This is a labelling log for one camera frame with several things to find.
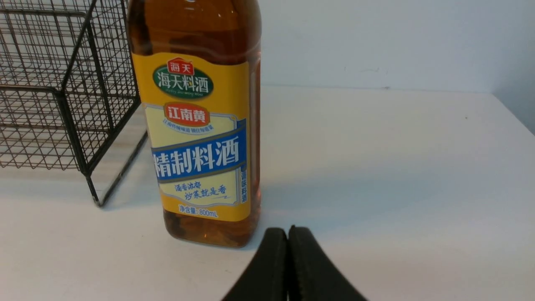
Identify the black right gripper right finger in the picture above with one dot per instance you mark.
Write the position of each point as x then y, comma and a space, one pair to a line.
312, 275

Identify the black wire mesh shelf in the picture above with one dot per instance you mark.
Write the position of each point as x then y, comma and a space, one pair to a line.
67, 86

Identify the amber cooking wine bottle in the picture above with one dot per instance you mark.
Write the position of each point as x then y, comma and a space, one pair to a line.
197, 65

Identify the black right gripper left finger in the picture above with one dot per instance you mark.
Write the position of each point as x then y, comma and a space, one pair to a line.
264, 278

